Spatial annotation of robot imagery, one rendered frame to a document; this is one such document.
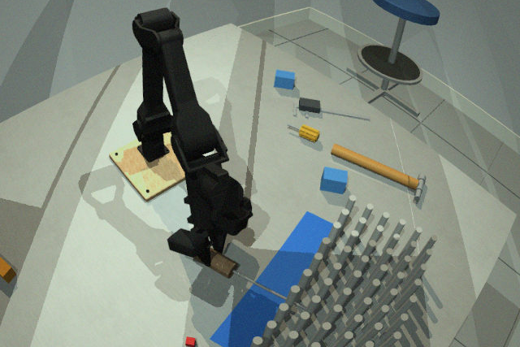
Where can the small red block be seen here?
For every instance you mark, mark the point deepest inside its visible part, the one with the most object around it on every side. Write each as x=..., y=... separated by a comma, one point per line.
x=190, y=342

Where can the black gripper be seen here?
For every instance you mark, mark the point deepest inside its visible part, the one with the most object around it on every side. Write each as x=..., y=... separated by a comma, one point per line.
x=195, y=243

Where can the blue cube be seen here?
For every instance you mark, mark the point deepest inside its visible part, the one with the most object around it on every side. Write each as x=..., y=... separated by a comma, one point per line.
x=333, y=180
x=284, y=80

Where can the blue flat strip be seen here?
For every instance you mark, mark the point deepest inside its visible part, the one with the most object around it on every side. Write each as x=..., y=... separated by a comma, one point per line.
x=257, y=307

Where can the orange rectangular bar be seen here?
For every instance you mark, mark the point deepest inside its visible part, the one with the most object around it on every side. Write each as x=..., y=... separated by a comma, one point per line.
x=6, y=272

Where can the hammer with orange handle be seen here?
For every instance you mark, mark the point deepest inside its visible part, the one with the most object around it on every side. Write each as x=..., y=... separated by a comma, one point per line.
x=381, y=169

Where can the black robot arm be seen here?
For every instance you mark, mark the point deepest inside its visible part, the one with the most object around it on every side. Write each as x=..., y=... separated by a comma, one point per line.
x=192, y=132

